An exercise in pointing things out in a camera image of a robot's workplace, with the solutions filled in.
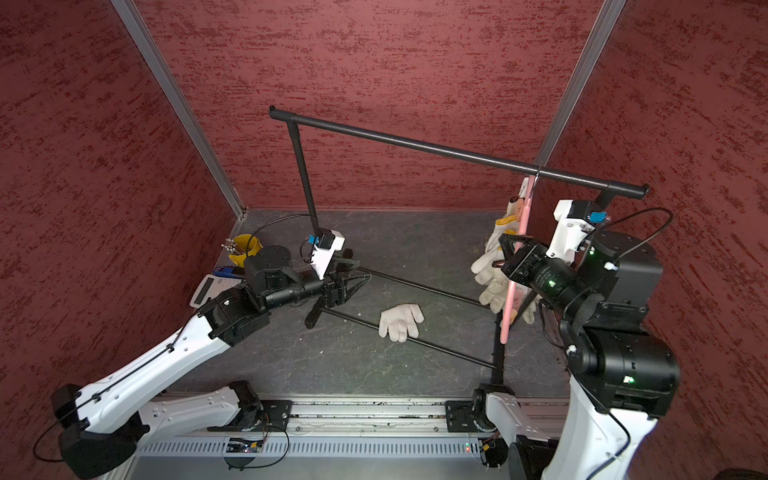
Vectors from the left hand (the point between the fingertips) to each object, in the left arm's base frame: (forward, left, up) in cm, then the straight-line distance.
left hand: (360, 276), depth 62 cm
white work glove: (+3, -33, -14) cm, 36 cm away
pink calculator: (+15, +54, -32) cm, 64 cm away
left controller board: (-28, +30, -35) cm, 54 cm away
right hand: (-2, -25, +13) cm, 29 cm away
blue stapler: (+19, +48, -29) cm, 60 cm away
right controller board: (-28, -32, -34) cm, 55 cm away
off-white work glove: (+7, -32, -10) cm, 34 cm away
